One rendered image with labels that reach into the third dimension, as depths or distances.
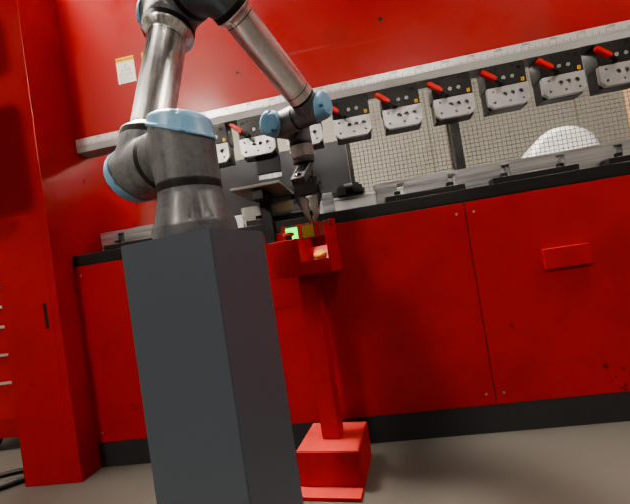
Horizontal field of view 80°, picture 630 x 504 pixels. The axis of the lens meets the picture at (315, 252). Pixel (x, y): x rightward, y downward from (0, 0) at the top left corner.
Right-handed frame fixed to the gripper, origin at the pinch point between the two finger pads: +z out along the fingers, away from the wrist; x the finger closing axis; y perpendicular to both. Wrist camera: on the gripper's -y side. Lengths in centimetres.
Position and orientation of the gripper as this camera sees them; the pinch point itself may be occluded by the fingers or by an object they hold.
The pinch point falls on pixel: (312, 219)
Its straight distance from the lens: 122.4
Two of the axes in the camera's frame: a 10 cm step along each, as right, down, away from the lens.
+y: 2.6, -1.0, 9.6
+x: -9.5, 1.5, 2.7
